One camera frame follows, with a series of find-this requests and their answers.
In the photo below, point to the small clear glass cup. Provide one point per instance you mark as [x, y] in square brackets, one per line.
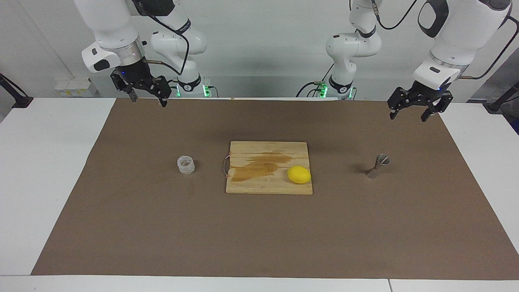
[186, 165]

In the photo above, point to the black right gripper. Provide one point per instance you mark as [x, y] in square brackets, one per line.
[136, 76]

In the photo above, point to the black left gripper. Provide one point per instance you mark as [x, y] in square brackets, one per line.
[425, 92]

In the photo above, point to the brown paper table mat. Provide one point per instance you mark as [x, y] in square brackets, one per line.
[162, 227]

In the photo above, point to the steel double jigger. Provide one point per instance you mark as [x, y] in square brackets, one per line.
[381, 159]

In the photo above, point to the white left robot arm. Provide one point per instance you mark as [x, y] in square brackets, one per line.
[458, 32]

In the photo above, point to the wooden cutting board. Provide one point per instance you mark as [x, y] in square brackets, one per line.
[251, 182]

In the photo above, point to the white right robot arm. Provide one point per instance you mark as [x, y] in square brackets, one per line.
[109, 24]

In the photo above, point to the black clamp stand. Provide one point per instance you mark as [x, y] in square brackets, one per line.
[22, 101]
[495, 106]

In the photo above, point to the yellow lemon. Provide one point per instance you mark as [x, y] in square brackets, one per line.
[299, 174]

